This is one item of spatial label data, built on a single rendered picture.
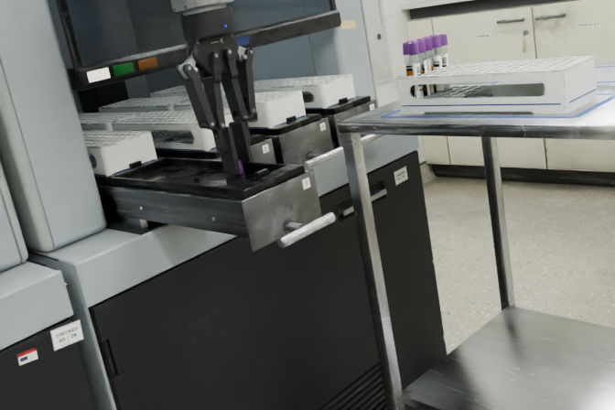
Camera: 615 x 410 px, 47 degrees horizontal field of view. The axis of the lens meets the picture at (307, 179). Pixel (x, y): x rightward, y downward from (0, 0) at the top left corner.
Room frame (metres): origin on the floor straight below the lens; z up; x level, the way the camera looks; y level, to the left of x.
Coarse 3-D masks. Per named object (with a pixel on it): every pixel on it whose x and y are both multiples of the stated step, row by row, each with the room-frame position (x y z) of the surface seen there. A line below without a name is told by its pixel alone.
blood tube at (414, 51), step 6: (414, 42) 1.15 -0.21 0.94; (414, 48) 1.14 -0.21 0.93; (414, 54) 1.14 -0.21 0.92; (414, 60) 1.15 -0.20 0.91; (414, 66) 1.15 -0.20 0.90; (414, 72) 1.15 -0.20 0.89; (420, 72) 1.15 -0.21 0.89; (420, 84) 1.15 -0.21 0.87; (420, 90) 1.15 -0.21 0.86; (420, 96) 1.15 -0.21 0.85
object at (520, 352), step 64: (384, 128) 1.12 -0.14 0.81; (448, 128) 1.03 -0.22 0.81; (512, 128) 0.95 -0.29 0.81; (576, 128) 0.88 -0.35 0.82; (384, 320) 1.19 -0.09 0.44; (512, 320) 1.40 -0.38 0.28; (576, 320) 1.35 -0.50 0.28; (384, 384) 1.20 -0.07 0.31; (448, 384) 1.20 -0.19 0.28; (512, 384) 1.16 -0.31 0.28; (576, 384) 1.12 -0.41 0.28
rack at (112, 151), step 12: (84, 132) 1.34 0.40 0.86; (96, 132) 1.32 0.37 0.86; (108, 132) 1.29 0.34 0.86; (120, 132) 1.26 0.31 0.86; (132, 132) 1.24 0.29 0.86; (144, 132) 1.21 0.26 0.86; (96, 144) 1.17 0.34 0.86; (108, 144) 1.15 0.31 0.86; (120, 144) 1.15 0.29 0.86; (132, 144) 1.17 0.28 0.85; (144, 144) 1.18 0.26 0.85; (96, 156) 1.15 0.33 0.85; (108, 156) 1.13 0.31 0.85; (120, 156) 1.15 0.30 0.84; (132, 156) 1.16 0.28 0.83; (144, 156) 1.18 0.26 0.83; (96, 168) 1.15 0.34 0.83; (108, 168) 1.13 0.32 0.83; (120, 168) 1.14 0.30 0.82
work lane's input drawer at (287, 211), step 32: (160, 160) 1.18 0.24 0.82; (192, 160) 1.13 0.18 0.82; (128, 192) 1.06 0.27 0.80; (160, 192) 1.00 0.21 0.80; (192, 192) 0.95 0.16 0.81; (224, 192) 0.90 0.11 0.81; (256, 192) 0.89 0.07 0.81; (288, 192) 0.92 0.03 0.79; (192, 224) 0.95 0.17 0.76; (224, 224) 0.90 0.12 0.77; (256, 224) 0.87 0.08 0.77; (288, 224) 0.90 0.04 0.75; (320, 224) 0.89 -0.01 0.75
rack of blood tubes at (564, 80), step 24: (432, 72) 1.16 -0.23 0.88; (456, 72) 1.11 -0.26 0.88; (480, 72) 1.06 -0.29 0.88; (504, 72) 1.02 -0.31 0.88; (528, 72) 0.99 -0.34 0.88; (552, 72) 0.96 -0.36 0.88; (576, 72) 0.98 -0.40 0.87; (408, 96) 1.16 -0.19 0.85; (432, 96) 1.15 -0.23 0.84; (456, 96) 1.11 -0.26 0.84; (480, 96) 1.14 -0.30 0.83; (504, 96) 1.13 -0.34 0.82; (528, 96) 1.00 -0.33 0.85; (552, 96) 0.97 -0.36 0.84; (576, 96) 0.97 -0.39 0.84
